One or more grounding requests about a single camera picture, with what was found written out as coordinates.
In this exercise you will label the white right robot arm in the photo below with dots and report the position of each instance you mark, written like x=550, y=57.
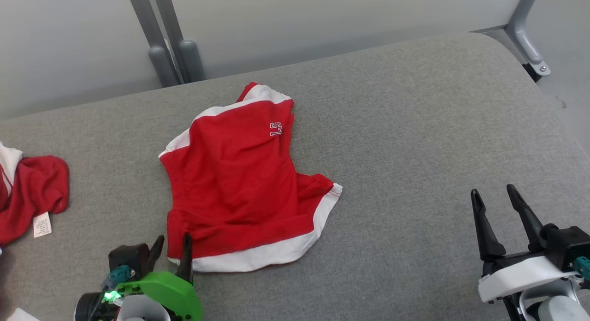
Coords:
x=557, y=307

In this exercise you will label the grey metal corner bracket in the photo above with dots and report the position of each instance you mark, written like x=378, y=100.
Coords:
x=525, y=30

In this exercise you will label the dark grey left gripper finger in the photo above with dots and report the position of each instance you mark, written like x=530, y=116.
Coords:
x=156, y=256
x=185, y=261

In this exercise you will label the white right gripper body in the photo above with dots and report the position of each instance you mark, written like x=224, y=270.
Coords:
x=516, y=277

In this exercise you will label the red shorts with white trim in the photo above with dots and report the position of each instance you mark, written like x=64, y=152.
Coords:
x=235, y=187

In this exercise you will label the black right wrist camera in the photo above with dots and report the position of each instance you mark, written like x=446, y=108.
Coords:
x=567, y=245

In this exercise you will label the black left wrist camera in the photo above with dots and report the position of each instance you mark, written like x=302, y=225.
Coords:
x=129, y=256

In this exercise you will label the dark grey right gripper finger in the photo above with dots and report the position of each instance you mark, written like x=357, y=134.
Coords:
x=486, y=233
x=525, y=217

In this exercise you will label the red and white basketball jersey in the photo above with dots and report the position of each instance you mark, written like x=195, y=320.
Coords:
x=34, y=187

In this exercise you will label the grey metal partition post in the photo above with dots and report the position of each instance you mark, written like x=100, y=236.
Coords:
x=186, y=49
x=154, y=39

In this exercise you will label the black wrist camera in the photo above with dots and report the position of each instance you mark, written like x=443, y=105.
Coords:
x=129, y=256
x=567, y=245

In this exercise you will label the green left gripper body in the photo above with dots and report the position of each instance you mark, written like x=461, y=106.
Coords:
x=175, y=293

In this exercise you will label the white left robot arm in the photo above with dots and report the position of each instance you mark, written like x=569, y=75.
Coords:
x=138, y=309

